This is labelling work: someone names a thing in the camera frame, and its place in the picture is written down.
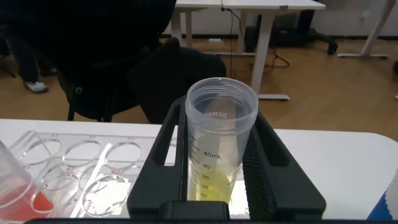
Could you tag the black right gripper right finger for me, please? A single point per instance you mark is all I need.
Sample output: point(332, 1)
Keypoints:
point(273, 186)

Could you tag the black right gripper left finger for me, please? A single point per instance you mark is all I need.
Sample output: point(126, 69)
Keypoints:
point(155, 174)

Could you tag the yellow pigment test tube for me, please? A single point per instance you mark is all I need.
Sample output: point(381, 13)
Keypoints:
point(217, 140)

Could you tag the clear acrylic test tube rack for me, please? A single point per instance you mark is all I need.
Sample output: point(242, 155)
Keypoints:
point(93, 161)

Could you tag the orange pigment test tube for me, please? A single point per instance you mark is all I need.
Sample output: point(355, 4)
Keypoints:
point(18, 203)

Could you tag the blue white paper cup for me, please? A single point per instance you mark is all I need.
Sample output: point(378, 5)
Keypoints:
point(384, 209)

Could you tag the black office chair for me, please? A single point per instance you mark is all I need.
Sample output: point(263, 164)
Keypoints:
point(76, 93)

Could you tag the white double desk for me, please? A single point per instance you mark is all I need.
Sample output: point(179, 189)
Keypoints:
point(262, 46)

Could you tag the seated person black sweater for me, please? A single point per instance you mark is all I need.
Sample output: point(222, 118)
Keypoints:
point(109, 37)

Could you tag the standing person white shirt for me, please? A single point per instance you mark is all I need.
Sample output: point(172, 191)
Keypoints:
point(35, 87)

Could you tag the white standing desk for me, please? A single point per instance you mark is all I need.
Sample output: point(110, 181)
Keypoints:
point(374, 34)

